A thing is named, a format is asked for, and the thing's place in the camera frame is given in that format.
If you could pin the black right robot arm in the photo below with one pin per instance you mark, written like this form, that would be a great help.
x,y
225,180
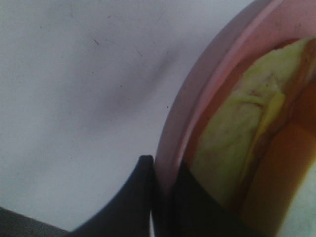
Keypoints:
x,y
15,225

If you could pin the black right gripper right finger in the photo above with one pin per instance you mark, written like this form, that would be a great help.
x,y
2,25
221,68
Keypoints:
x,y
188,211

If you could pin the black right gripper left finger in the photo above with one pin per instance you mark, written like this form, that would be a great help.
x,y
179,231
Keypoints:
x,y
128,213

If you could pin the white bread lettuce sandwich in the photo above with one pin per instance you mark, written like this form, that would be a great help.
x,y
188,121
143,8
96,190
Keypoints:
x,y
256,154

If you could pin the pink round plate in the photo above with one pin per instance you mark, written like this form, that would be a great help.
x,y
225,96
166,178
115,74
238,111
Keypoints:
x,y
259,27

